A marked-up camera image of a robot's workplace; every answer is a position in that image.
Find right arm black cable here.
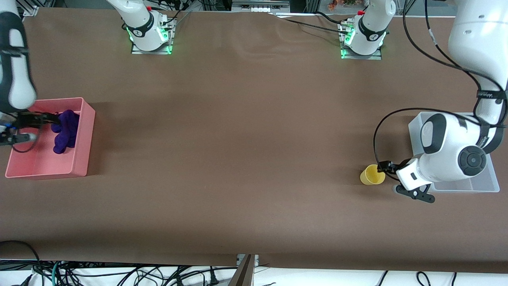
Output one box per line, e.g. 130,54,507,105
0,113,42,154

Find pink plastic bin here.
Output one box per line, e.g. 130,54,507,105
5,97,96,180

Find clear plastic bin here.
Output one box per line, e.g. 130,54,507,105
408,112,500,193

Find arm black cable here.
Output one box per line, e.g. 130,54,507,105
0,113,42,154
373,0,508,172

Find grey metal box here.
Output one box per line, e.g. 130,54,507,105
232,0,291,12

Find orange background items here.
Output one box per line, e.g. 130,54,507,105
327,0,358,11

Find long black table cable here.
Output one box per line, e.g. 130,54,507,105
270,13,350,37

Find yellow cup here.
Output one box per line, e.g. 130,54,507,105
360,164,386,186

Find black base cable bundle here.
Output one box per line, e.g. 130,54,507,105
153,0,192,29

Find purple cloth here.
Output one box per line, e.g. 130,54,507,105
50,110,80,155

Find aluminium frame corner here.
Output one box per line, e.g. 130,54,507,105
18,0,39,17

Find thick black floor cable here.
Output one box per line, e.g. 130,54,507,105
0,240,42,278

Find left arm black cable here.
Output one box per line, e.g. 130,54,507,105
373,0,508,172

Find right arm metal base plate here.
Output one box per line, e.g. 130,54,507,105
131,18,175,55

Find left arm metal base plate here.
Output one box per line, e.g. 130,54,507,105
339,22,383,60

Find short black table cable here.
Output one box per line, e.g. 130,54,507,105
316,11,350,25

